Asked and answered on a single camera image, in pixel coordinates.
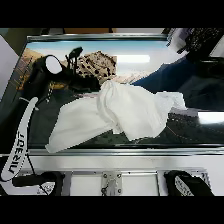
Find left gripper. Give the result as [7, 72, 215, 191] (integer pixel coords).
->
[70, 73, 102, 94]

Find white garment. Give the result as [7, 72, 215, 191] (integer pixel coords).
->
[44, 79, 188, 155]

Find dark blue garment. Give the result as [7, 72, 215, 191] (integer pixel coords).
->
[131, 54, 224, 113]

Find black spotted garment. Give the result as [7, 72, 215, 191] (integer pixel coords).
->
[181, 27, 224, 54]

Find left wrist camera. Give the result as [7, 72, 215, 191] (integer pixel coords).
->
[64, 46, 84, 74]

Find silver frame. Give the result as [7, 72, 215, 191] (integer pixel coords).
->
[0, 32, 224, 197]

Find black cable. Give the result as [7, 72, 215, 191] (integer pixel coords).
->
[26, 151, 38, 176]

